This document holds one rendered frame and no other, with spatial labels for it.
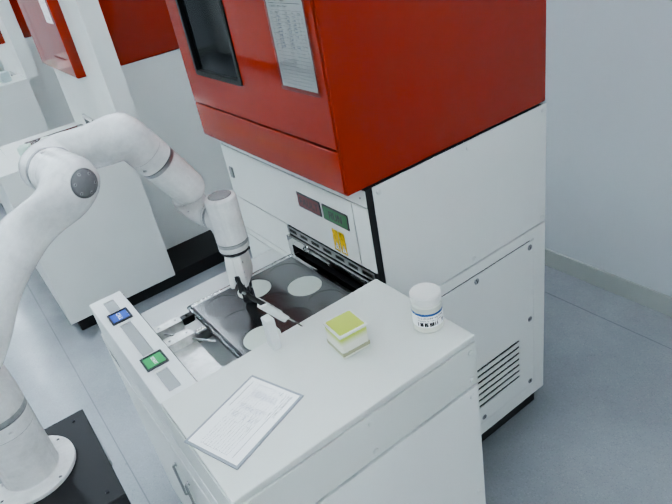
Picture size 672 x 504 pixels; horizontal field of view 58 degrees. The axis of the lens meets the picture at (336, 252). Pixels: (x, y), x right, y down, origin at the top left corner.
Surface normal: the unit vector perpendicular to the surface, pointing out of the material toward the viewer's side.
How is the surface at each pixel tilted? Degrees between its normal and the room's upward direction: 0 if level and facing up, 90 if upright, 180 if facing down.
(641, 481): 0
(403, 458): 90
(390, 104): 90
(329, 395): 0
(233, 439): 0
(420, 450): 90
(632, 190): 90
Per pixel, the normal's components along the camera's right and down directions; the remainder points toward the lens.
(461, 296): 0.59, 0.33
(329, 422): -0.17, -0.85
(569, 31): -0.79, 0.42
